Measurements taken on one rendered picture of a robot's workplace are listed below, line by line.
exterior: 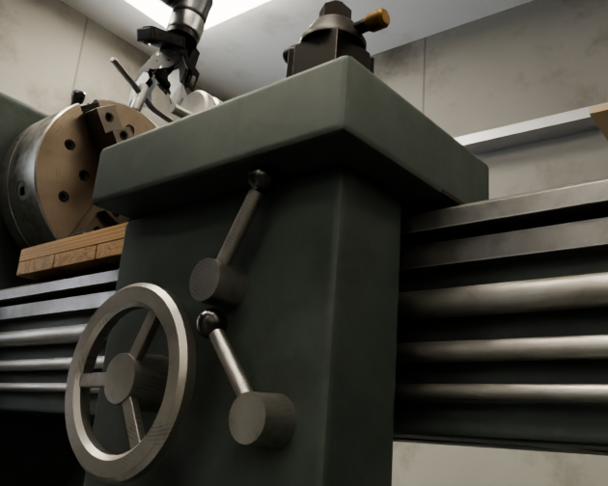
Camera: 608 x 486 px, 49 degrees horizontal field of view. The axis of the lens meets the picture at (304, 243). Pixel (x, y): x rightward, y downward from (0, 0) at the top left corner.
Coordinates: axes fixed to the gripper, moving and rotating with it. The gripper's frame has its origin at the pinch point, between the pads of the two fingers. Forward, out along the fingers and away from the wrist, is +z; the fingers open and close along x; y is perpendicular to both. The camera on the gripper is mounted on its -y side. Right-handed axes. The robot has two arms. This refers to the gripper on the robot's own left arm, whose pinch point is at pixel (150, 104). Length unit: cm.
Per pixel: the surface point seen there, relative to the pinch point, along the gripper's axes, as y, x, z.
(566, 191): -44, -79, 48
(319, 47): -34, -52, 22
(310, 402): -45, -64, 65
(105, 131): -13.8, -5.5, 16.8
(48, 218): -14.2, -1.2, 33.9
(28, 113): -12.9, 15.3, 10.9
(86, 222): -10.3, -5.3, 32.5
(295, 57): -32, -49, 22
